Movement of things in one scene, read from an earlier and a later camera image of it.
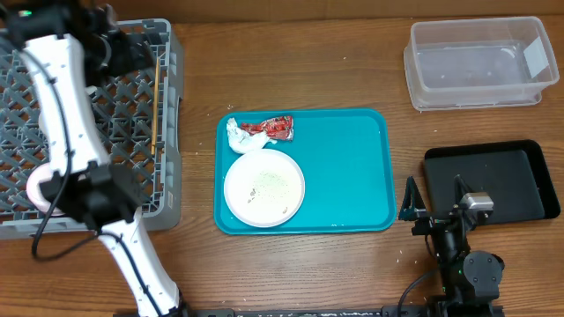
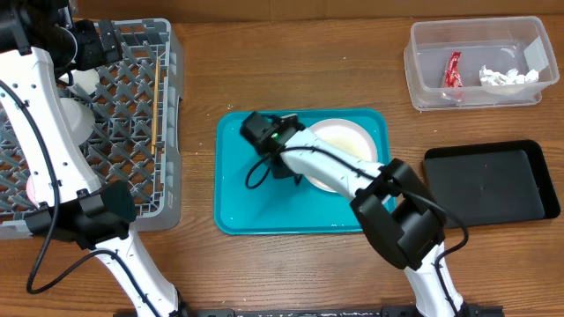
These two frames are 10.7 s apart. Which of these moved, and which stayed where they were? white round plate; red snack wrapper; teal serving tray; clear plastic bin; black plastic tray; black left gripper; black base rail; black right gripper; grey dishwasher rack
Moved: red snack wrapper; white round plate; black right gripper; black left gripper
Stayed: black base rail; black plastic tray; grey dishwasher rack; teal serving tray; clear plastic bin
